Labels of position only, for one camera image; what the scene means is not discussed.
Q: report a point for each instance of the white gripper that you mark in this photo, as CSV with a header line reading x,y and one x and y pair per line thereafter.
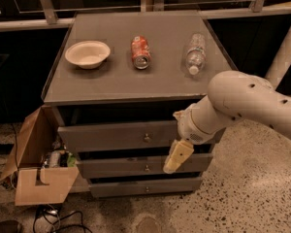
x,y
186,128

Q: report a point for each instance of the grey top drawer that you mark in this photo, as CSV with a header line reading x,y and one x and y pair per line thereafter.
x,y
119,136

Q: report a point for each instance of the grey drawer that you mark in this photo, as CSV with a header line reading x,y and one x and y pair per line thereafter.
x,y
119,136
145,187
139,166

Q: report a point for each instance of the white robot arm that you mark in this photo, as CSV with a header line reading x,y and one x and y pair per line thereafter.
x,y
234,96

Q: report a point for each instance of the grey middle drawer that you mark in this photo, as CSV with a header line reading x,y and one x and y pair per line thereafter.
x,y
139,166

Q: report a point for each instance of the grey bottom drawer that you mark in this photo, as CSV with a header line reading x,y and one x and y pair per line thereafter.
x,y
145,187

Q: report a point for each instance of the grey drawer cabinet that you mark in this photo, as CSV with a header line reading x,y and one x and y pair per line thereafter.
x,y
118,92

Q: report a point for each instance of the clear plastic water bottle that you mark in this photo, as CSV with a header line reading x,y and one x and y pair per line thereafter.
x,y
195,58

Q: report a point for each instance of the red soda can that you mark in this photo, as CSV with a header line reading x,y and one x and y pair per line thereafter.
x,y
140,52

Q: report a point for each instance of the bottles inside cardboard box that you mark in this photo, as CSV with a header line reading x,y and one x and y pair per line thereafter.
x,y
59,156

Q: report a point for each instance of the white paper bowl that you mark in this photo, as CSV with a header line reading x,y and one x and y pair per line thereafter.
x,y
87,54

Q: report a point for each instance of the brown cardboard box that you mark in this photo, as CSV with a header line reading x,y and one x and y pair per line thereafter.
x,y
37,185

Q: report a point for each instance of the metal window railing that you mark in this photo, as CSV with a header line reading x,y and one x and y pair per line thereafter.
x,y
48,7

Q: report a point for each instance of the dark shoe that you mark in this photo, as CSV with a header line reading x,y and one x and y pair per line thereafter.
x,y
10,226

